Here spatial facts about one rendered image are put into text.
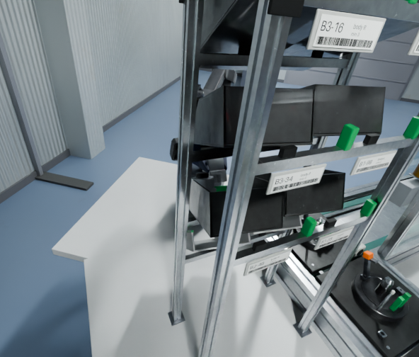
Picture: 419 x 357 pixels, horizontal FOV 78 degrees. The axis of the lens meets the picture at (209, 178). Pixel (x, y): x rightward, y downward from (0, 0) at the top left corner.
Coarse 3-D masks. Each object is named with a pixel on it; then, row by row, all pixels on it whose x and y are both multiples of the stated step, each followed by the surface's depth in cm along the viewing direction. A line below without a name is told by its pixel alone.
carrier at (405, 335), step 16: (352, 272) 80; (384, 272) 81; (336, 288) 75; (352, 288) 74; (368, 288) 73; (384, 288) 70; (400, 288) 73; (352, 304) 71; (368, 304) 69; (384, 304) 66; (400, 304) 66; (416, 304) 73; (352, 320) 68; (368, 320) 67; (384, 320) 68; (400, 320) 68; (416, 320) 69; (368, 336) 64; (400, 336) 65; (416, 336) 65; (384, 352) 61; (400, 352) 62
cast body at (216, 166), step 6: (210, 162) 62; (216, 162) 63; (222, 162) 64; (210, 168) 62; (216, 168) 63; (222, 168) 64; (210, 174) 62; (216, 174) 62; (222, 174) 61; (216, 180) 62; (222, 180) 61
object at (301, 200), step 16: (256, 176) 57; (336, 176) 49; (288, 192) 46; (304, 192) 47; (320, 192) 48; (336, 192) 49; (288, 208) 47; (304, 208) 48; (320, 208) 49; (336, 208) 50
